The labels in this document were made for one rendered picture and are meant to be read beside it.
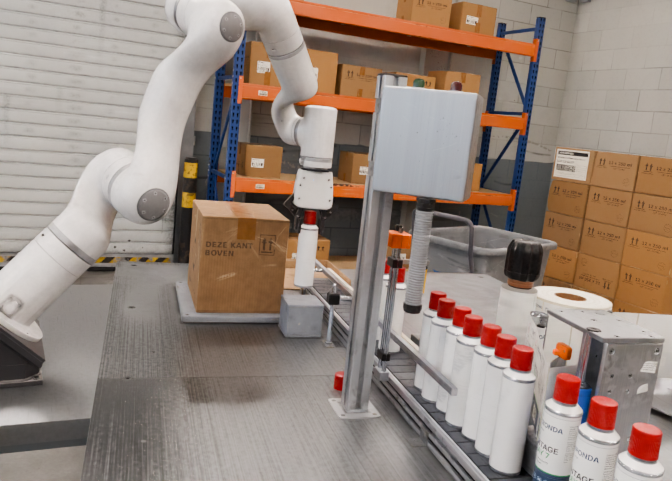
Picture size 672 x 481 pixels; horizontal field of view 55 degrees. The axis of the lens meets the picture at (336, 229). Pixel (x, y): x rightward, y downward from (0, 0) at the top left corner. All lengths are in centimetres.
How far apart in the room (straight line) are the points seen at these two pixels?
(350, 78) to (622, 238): 237
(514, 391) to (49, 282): 92
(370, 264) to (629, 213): 371
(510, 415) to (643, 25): 617
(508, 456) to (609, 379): 21
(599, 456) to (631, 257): 394
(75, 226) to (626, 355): 104
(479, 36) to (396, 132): 471
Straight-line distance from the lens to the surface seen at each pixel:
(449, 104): 116
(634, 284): 483
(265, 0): 146
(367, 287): 126
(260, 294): 183
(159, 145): 139
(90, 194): 147
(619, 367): 103
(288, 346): 167
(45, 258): 142
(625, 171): 487
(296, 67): 154
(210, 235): 177
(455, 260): 379
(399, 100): 117
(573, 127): 742
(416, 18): 562
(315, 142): 165
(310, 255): 171
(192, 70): 138
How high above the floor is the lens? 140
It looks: 9 degrees down
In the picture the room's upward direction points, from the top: 6 degrees clockwise
